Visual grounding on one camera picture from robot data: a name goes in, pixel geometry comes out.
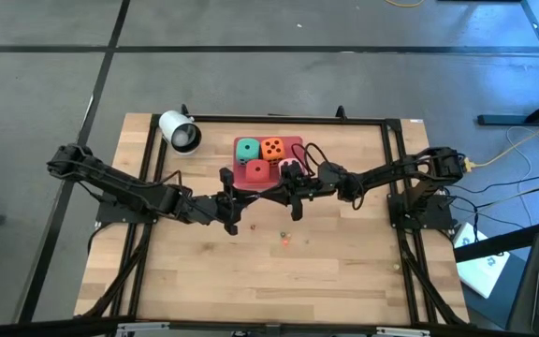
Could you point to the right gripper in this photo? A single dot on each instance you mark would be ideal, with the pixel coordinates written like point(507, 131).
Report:
point(321, 182)

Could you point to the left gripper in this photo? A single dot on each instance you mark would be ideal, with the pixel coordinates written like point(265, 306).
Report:
point(213, 208)

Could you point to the large red foam die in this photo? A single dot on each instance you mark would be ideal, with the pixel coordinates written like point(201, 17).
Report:
point(256, 175)

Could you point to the large pink foam die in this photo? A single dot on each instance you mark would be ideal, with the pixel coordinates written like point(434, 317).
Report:
point(289, 162)

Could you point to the large orange foam die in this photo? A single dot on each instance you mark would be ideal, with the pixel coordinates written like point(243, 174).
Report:
point(272, 156)

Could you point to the large teal foam die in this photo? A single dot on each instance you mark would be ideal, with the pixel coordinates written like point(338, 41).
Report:
point(246, 156)

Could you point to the translucent pink plastic tray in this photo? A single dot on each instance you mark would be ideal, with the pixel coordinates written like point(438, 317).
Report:
point(293, 142)

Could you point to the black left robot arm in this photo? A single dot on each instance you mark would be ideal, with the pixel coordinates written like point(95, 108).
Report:
point(110, 180)

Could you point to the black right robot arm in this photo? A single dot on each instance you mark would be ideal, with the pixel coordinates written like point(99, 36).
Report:
point(438, 161)

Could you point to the white desk fan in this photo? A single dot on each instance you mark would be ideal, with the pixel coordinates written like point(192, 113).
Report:
point(173, 124)

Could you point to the white cardboard box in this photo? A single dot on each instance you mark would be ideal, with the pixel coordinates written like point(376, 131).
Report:
point(482, 271)

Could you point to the dark desk edge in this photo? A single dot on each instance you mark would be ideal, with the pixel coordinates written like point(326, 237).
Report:
point(508, 241)

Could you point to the black desk foot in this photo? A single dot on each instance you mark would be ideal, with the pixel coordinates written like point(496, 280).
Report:
point(508, 120)

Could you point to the black aluminium table frame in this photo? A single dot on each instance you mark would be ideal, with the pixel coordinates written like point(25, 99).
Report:
point(218, 117)

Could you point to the black frame clamp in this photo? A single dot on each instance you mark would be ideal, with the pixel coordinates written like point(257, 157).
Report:
point(185, 111)
point(340, 112)

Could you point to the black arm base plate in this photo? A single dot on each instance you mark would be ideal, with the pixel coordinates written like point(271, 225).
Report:
point(438, 220)
point(110, 216)

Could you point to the silver frame bracket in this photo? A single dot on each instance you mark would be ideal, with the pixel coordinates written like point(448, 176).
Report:
point(143, 327)
point(403, 332)

